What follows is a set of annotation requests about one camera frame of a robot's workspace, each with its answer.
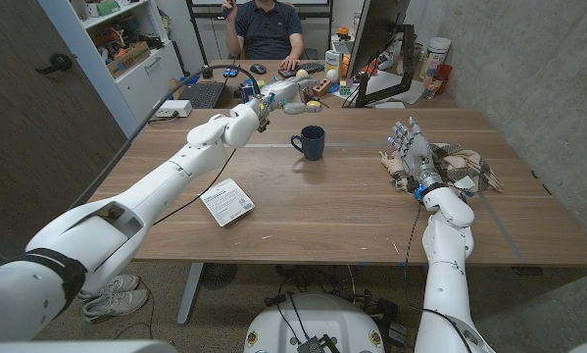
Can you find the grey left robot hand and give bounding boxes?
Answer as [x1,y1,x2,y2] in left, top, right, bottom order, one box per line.
[267,76,323,117]

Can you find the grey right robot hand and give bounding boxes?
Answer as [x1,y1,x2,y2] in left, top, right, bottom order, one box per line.
[386,116,445,190]

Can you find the red cup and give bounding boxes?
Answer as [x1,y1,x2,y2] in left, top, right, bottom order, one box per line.
[434,63,455,96]

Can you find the white flat printed package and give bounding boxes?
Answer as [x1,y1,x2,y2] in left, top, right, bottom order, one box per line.
[199,176,257,228]

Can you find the black keyboard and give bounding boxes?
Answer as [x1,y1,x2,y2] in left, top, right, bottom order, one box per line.
[277,61,327,80]
[178,80,226,111]

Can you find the wooden block with holes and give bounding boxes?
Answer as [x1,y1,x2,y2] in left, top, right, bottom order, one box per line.
[312,77,333,98]

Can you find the beige plaid cloth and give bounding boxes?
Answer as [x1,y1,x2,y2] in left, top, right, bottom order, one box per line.
[379,141,505,195]

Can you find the white carton box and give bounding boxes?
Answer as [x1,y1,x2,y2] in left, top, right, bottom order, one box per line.
[323,49,345,82]

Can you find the dark blue mug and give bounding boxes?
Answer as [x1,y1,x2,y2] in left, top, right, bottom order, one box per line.
[290,125,326,162]

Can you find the person in dark polo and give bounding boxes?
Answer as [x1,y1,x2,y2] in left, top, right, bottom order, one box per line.
[220,0,306,72]

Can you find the white lidded canister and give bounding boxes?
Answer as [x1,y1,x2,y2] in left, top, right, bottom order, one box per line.
[417,36,453,82]

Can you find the black computer monitor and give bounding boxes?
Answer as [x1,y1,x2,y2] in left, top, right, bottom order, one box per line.
[345,0,417,109]

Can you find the white power box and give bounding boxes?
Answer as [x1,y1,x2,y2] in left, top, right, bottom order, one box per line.
[154,99,194,120]

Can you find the white shelf cabinet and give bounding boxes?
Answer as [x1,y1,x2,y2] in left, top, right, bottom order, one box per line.
[37,0,185,139]

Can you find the cardboard box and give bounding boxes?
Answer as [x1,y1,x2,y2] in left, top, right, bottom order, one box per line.
[106,40,152,80]

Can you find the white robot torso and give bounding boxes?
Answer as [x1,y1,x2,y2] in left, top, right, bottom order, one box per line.
[243,292,387,353]

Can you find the black floor fan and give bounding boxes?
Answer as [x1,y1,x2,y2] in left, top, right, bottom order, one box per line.
[200,263,239,291]

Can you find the grey table leg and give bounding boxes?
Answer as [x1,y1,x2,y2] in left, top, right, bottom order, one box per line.
[175,263,206,327]

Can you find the grey sneaker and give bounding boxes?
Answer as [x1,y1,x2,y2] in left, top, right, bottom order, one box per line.
[82,288,150,325]
[76,274,141,302]

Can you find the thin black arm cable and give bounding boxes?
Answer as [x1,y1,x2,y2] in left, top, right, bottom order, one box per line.
[402,200,475,353]
[152,148,238,227]

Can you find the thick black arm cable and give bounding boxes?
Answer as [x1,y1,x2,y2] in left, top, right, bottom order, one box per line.
[69,64,263,211]

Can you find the black door handle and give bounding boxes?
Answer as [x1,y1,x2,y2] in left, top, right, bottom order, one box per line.
[33,52,74,76]

